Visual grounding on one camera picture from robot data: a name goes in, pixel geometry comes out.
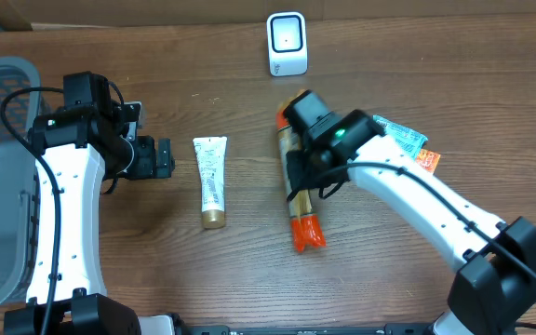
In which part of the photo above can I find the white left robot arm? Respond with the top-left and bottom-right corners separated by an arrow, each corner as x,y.
4,72 -> 176,334

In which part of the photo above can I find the red white small packet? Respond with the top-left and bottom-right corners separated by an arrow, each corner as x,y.
415,149 -> 441,173

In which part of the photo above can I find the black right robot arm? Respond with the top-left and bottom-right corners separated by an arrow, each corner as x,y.
279,90 -> 536,334

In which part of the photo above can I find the cardboard back wall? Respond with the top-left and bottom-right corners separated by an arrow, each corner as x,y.
0,0 -> 536,31

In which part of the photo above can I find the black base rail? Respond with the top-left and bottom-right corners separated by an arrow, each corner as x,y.
182,323 -> 431,335

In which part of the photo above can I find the white tube gold cap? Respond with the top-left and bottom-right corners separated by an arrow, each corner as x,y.
193,137 -> 227,229

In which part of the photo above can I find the teal snack packet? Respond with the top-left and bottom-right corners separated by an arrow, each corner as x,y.
373,115 -> 428,159

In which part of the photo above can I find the white barcode scanner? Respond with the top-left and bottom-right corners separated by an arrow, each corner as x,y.
266,11 -> 308,77

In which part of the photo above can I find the orange pasta packet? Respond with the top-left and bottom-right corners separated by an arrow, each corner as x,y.
275,97 -> 327,253

